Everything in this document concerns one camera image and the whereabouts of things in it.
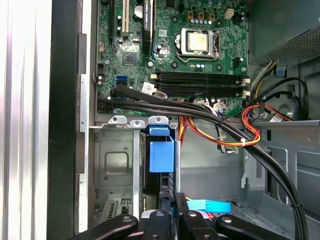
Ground black expansion slot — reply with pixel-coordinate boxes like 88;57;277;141
109;0;118;46

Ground thin black looped cable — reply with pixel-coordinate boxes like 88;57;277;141
259;76;311;121

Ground metal socket cover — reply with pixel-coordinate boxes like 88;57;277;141
180;27;217;60

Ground white barcode cable label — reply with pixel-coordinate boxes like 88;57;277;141
141;82;155;95

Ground orange red power wires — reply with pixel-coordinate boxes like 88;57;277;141
178;103;293;148

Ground grey power supply unit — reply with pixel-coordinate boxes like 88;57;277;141
247;0;320;66

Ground silver coin battery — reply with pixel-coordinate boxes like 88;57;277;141
133;5;144;19

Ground blue data wire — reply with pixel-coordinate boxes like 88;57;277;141
186;198;232;214

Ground yellow black power wires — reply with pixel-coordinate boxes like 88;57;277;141
246;59;280;101

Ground green motherboard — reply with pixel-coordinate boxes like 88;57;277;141
96;0;251;117

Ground hard disk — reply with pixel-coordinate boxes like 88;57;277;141
141;123;181;216

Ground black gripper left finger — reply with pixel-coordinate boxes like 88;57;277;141
67;192;174;240

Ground white expansion slot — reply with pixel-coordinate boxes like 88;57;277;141
121;0;130;37

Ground silver CPU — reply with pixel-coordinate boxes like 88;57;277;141
187;31;210;52

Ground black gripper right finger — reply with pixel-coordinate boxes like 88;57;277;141
175;192;291;240

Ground black chipset chip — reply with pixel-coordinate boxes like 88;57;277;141
122;51;138;66

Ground thick black cable bundle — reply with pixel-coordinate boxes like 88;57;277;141
96;83;311;240

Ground black graphics card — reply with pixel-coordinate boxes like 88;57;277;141
142;0;157;55

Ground black RAM slot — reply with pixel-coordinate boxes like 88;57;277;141
155;70;247;77
154;89;251;98
155;76;251;83
154;83;247;91

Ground wire locking lever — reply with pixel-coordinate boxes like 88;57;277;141
176;52;219;64

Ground CPU socket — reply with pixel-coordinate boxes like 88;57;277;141
174;26;222;63

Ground metal disk bay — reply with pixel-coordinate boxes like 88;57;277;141
93;115;181;226

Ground black PC case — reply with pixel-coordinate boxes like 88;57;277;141
47;0;320;240

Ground blue data port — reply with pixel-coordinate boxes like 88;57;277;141
115;74;129;85

